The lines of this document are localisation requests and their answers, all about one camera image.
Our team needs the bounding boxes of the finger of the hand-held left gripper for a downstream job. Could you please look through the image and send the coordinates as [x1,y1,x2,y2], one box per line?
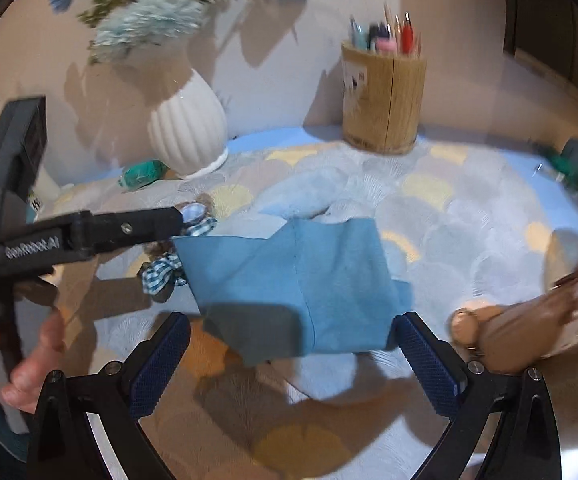
[71,205,185,261]

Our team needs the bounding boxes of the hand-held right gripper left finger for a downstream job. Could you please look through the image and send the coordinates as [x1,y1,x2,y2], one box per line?
[28,311,192,480]

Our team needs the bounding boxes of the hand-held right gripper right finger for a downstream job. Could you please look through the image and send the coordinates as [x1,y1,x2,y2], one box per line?
[391,311,562,480]

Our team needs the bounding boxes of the teal checked fabric bow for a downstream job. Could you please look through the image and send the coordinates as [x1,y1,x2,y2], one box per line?
[139,202,218,304]

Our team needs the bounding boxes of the person's left hand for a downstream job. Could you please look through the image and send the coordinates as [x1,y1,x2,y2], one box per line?
[0,307,64,411]

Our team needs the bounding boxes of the brown handbag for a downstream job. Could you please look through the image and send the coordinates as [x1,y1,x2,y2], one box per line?
[449,259,578,374]

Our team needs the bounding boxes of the white ribbed vase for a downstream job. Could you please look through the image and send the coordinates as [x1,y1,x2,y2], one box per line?
[148,67,229,181]

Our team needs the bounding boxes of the patterned tablecloth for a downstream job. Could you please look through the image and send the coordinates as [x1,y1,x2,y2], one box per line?
[34,135,578,480]

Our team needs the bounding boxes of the light blue cloth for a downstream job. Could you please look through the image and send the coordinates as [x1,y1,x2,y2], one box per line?
[256,165,415,403]

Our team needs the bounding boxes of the artificial flower bouquet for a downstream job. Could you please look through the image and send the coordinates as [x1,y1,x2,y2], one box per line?
[51,0,310,67]

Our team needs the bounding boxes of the green plastic tool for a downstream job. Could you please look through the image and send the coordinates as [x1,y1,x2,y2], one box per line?
[534,139,578,192]

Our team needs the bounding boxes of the wooden pen holder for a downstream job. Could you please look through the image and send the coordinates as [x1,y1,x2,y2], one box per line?
[341,40,428,155]

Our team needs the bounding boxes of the bunch of pens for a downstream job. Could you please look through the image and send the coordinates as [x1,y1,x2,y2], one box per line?
[348,2,423,59]

